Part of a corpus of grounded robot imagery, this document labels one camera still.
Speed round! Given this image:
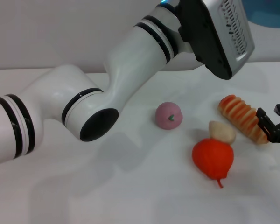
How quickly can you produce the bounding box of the beige egg yolk pastry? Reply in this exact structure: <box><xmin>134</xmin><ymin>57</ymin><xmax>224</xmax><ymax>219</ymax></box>
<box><xmin>208</xmin><ymin>120</ymin><xmax>237</xmax><ymax>144</ymax></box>

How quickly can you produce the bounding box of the blue bowl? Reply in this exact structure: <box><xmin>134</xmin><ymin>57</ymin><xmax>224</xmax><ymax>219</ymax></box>
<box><xmin>241</xmin><ymin>0</ymin><xmax>280</xmax><ymax>29</ymax></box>

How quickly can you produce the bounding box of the orange striped bread roll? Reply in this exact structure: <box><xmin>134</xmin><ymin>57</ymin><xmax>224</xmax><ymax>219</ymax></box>
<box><xmin>218</xmin><ymin>94</ymin><xmax>271</xmax><ymax>146</ymax></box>

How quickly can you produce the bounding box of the red pear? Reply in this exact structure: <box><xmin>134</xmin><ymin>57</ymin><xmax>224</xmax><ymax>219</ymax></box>
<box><xmin>192</xmin><ymin>138</ymin><xmax>235</xmax><ymax>189</ymax></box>

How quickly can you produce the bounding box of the pink peach bun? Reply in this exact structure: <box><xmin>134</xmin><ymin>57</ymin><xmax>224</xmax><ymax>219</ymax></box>
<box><xmin>154</xmin><ymin>101</ymin><xmax>184</xmax><ymax>130</ymax></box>

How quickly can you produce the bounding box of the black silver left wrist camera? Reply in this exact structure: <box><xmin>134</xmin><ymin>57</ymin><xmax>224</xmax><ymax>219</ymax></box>
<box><xmin>176</xmin><ymin>0</ymin><xmax>256</xmax><ymax>81</ymax></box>

